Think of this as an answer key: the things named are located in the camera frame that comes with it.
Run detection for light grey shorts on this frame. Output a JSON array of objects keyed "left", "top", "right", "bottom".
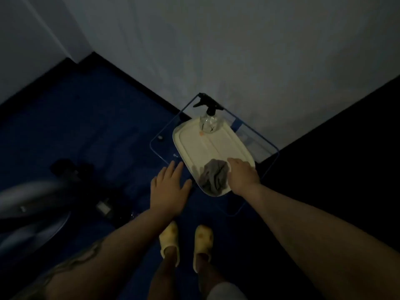
[{"left": 207, "top": 282, "right": 248, "bottom": 300}]

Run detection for black chair base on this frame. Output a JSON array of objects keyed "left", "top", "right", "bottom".
[{"left": 50, "top": 158, "right": 138, "bottom": 220}]

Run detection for clear glass side table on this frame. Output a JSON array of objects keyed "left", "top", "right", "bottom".
[{"left": 150, "top": 92, "right": 280, "bottom": 216}]

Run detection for person's left leg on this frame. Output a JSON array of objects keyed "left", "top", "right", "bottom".
[{"left": 147, "top": 246, "right": 181, "bottom": 300}]

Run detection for person's leg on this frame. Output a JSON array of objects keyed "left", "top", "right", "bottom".
[
  {"left": 147, "top": 246, "right": 181, "bottom": 300},
  {"left": 197, "top": 253, "right": 229, "bottom": 300}
]

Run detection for person's right forearm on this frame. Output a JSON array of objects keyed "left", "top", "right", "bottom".
[{"left": 239, "top": 184, "right": 400, "bottom": 300}]

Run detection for white plastic tray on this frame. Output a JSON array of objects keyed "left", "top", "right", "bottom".
[{"left": 172, "top": 117, "right": 256, "bottom": 197}]

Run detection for person's left forearm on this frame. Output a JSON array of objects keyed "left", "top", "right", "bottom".
[{"left": 11, "top": 212, "right": 183, "bottom": 300}]

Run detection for grey cloth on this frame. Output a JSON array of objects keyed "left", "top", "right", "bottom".
[{"left": 199, "top": 159, "right": 231, "bottom": 195}]

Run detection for person's right hand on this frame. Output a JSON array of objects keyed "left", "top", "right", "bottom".
[{"left": 226, "top": 157, "right": 262, "bottom": 197}]

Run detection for person's left hand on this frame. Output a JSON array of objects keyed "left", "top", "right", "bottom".
[{"left": 150, "top": 161, "right": 193, "bottom": 220}]

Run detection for yellow right slipper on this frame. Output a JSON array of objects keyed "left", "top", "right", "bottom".
[{"left": 193, "top": 224, "right": 215, "bottom": 274}]

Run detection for yellow slipper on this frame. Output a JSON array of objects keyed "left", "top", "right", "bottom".
[
  {"left": 158, "top": 221, "right": 180, "bottom": 268},
  {"left": 193, "top": 224, "right": 215, "bottom": 274}
]

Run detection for person's right leg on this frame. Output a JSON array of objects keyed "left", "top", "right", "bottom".
[{"left": 197, "top": 253, "right": 229, "bottom": 300}]

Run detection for yellow left slipper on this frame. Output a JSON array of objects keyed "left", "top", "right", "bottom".
[{"left": 158, "top": 221, "right": 180, "bottom": 268}]

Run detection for clear spray bottle black trigger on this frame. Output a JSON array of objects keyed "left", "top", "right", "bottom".
[{"left": 192, "top": 93, "right": 225, "bottom": 134}]

